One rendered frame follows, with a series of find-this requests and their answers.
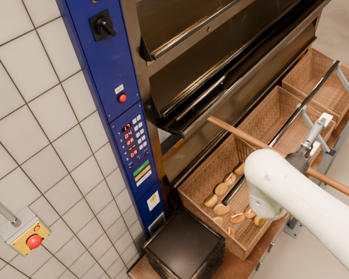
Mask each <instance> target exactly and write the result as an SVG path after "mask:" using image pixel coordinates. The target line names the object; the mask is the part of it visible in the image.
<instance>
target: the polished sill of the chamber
mask: <svg viewBox="0 0 349 279"><path fill-rule="evenodd" d="M184 141H185V139H182V138H179V137H177V136H175V135H173V134H171V135H170V136H169V137H168V138H167V139H166V140H164V141H163V142H162V143H161V151H162V157H163V161H164V160H165V159H166V158H167V157H168V156H169V155H170V154H171V153H172V152H173V151H174V150H175V149H176V148H178V147H179V146H180V145H181V144H182V143H183V142H184Z"/></svg>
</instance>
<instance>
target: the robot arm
mask: <svg viewBox="0 0 349 279"><path fill-rule="evenodd" d="M332 118H333V116H331V115H329V114H327V113H323V114H322V116H321V117H320V118H319V119H318V120H316V121H315V123H314V125H313V127H312V128H311V130H310V131H309V133H308V134H307V136H306V138H305V139H304V140H303V142H302V143H301V146H300V148H298V149H297V151H296V153H289V154H288V155H287V156H286V157H285V158H283V157H282V156H281V155H280V154H279V153H278V152H275V151H273V150H271V149H259V150H256V151H254V152H253V153H251V154H250V155H249V156H248V157H247V159H246V161H245V163H244V175H245V178H246V180H247V184H248V189H249V205H250V208H251V210H252V212H253V213H254V214H255V215H256V216H257V217H259V218H261V219H263V220H267V221H273V220H278V219H280V218H281V217H283V216H284V215H285V213H286V212H288V213H289V214H291V215H292V216H293V217H294V218H295V219H296V220H297V221H299V222H300V223H301V224H302V225H303V226H304V227H306V228H307V229H308V231H309V232H310V233H312V234H313V236H315V237H316V238H317V239H318V240H319V241H320V242H321V243H322V244H323V245H324V246H325V247H326V248H327V249H328V250H329V252H330V253H332V254H333V255H334V257H335V258H337V260H338V261H339V262H340V263H341V264H342V265H343V266H344V267H345V268H346V270H347V271H348V272H349V206H348V205H346V204H345V203H343V202H341V201H340V200H338V199H336V198H335V197H333V196H332V195H331V194H329V193H328V192H326V191H325V190H323V189H322V188H320V187H319V186H318V185H316V184H315V183H314V182H312V181H311V180H310V179H308V178H307V177H306V172H307V170H308V169H309V162H308V160H309V159H310V156H312V155H313V154H314V153H315V151H316V150H317V148H318V147H319V145H320V143H318V142H316V139H317V138H318V136H319V134H320V132H321V131H322V130H324V128H325V129H326V126H327V124H328V123H329V122H330V120H331V119H332Z"/></svg>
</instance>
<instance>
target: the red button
mask: <svg viewBox="0 0 349 279"><path fill-rule="evenodd" d="M41 243H42V238H41V237H40V236H39V235H33V236H31V237H30V238H29V239H28V241H27V245H28V247H29V248H30V249H36V248H37V247H39V246H40V245H41Z"/></svg>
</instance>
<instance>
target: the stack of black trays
mask: <svg viewBox="0 0 349 279"><path fill-rule="evenodd" d="M225 241H226V238H225V237H223V236H222V235H221V234H220V233H218V232H217V231H215V230H214V229H213V228H212V227H210V226H209V225H208V224H206V223H205V222H204V221H203V220H201V219H200V218H199V217H197V216H196V215H194V214H193V213H192V212H191V211H189V210H188V209H187V208H185V207H184V206H183V205H181V206H180V207H179V208H178V209H177V210H176V211H175V212H174V213H173V214H172V215H171V216H170V217H169V218H168V219H167V220H166V221H165V222H164V224H163V225H162V226H161V227H160V228H159V229H158V230H157V231H156V232H155V233H154V234H153V235H152V236H151V237H150V238H149V239H148V240H147V241H146V242H145V243H144V244H143V245H142V248H143V249H144V250H145V251H146V255H147V256H146V257H147V259H148V260H149V264H150V265H151V266H152V268H153V269H154V270H155V271H156V272H157V273H158V274H159V275H160V276H161V277H162V278H163V279H211V277H212V276H213V275H214V274H215V272H216V271H217V269H219V267H220V266H221V265H222V263H223V257H224V256H223V255H224V254H225V252H224V251H225V250H226V248H225V247H226V245H225Z"/></svg>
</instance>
